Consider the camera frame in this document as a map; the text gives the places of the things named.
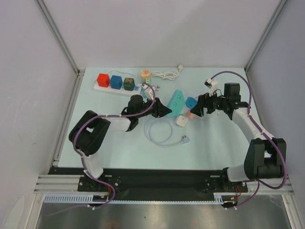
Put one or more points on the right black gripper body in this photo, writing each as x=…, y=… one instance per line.
x=205, y=105

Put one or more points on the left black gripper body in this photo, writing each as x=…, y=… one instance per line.
x=148, y=107

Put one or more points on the pink small plug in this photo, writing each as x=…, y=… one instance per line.
x=190, y=115

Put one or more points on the blue square adapter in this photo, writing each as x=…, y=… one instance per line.
x=190, y=102

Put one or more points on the teal triangular power strip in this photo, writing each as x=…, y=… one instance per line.
x=176, y=104

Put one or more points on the white square adapter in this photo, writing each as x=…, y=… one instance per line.
x=181, y=121

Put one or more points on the white power strip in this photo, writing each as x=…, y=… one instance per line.
x=122, y=91

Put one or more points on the round light blue socket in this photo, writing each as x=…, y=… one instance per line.
x=160, y=133

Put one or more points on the dark green cube adapter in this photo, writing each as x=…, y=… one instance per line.
x=129, y=84

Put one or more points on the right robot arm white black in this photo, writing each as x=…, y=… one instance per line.
x=265, y=158

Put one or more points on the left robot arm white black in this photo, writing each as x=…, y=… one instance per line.
x=88, y=134

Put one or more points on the light green small adapter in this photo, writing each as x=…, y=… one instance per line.
x=147, y=80

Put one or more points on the orange cube adapter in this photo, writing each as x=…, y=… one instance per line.
x=145, y=74

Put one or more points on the blue cube adapter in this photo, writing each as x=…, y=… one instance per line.
x=116, y=82

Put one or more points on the red cube adapter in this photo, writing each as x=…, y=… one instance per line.
x=103, y=80

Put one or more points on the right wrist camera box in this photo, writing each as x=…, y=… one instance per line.
x=212, y=84

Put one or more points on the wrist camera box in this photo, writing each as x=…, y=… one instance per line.
x=148, y=91
x=212, y=84

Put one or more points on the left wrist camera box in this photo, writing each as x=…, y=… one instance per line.
x=148, y=91

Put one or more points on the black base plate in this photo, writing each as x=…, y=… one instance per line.
x=157, y=184

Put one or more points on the aluminium frame rail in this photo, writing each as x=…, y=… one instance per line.
x=58, y=36

